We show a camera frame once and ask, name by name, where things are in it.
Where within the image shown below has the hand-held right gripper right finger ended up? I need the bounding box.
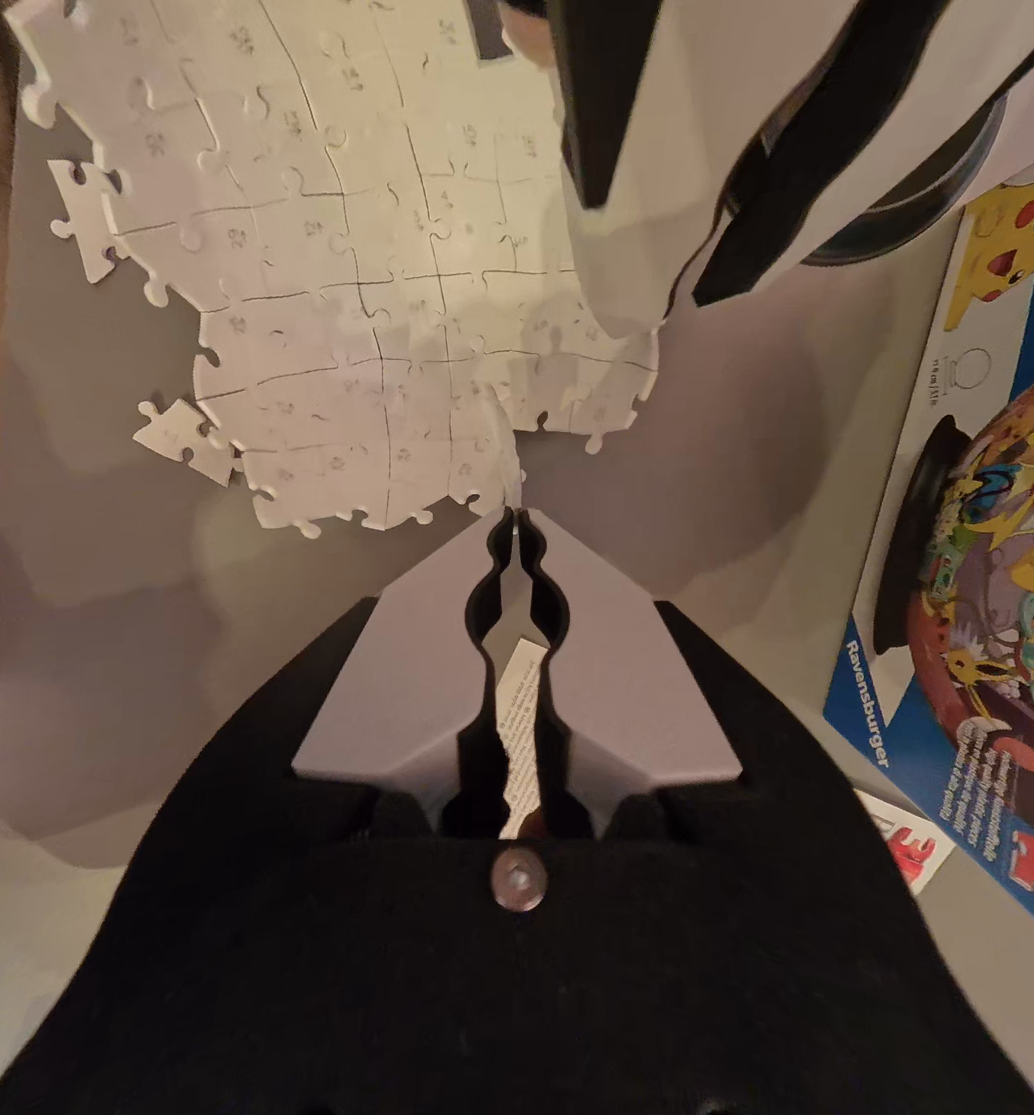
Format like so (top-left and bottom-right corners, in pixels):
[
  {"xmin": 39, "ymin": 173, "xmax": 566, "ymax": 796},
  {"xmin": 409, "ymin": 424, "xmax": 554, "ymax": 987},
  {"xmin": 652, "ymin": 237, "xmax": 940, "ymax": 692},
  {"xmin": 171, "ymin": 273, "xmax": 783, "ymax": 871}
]
[{"xmin": 518, "ymin": 509, "xmax": 743, "ymax": 839}]

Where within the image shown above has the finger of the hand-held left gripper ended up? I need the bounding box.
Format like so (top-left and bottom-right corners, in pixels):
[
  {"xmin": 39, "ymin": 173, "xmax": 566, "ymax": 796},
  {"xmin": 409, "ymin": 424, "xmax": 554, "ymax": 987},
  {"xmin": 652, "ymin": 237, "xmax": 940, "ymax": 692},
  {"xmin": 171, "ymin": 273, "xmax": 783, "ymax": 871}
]
[
  {"xmin": 545, "ymin": 0, "xmax": 858, "ymax": 343},
  {"xmin": 694, "ymin": 0, "xmax": 1034, "ymax": 308}
]

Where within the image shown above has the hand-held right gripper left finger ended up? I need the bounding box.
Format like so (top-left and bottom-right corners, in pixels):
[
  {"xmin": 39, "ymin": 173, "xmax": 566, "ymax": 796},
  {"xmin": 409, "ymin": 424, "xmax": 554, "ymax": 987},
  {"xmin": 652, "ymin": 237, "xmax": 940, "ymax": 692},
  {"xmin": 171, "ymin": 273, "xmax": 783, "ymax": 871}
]
[{"xmin": 290, "ymin": 509, "xmax": 519, "ymax": 839}]

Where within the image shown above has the white puzzle piece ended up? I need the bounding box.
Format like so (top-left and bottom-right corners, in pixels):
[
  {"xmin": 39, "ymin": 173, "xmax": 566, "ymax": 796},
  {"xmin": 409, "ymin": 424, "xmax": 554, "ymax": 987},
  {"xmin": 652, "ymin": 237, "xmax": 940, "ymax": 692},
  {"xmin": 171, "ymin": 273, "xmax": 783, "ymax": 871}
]
[
  {"xmin": 46, "ymin": 159, "xmax": 123, "ymax": 285},
  {"xmin": 132, "ymin": 398, "xmax": 241, "ymax": 489}
]

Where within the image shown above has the partly built puzzle ball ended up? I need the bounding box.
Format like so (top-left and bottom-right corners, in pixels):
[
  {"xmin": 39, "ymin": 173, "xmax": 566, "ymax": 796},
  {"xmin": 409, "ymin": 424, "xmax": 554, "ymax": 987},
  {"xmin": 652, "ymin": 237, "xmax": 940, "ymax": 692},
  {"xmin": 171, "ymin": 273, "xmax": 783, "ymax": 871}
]
[{"xmin": 1, "ymin": 0, "xmax": 662, "ymax": 533}]

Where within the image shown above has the black round ball stand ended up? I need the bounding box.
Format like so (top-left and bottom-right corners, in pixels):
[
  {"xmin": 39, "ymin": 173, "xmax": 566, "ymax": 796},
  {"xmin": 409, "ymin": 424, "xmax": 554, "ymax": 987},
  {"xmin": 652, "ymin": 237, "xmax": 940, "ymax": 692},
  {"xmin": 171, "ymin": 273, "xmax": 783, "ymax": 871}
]
[{"xmin": 800, "ymin": 91, "xmax": 1010, "ymax": 267}]

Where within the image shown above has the blue puzzle box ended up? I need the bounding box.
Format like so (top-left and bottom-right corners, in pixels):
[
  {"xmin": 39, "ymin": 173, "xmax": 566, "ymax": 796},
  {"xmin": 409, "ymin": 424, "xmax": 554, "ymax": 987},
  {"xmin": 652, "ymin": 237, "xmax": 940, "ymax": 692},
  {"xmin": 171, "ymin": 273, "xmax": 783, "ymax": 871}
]
[{"xmin": 822, "ymin": 143, "xmax": 1034, "ymax": 929}]

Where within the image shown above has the white instruction leaflet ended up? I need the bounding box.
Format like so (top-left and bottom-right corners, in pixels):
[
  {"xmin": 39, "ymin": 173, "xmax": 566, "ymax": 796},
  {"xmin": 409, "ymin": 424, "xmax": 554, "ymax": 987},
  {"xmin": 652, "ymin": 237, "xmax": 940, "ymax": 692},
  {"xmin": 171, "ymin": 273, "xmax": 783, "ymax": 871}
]
[{"xmin": 495, "ymin": 640, "xmax": 958, "ymax": 897}]

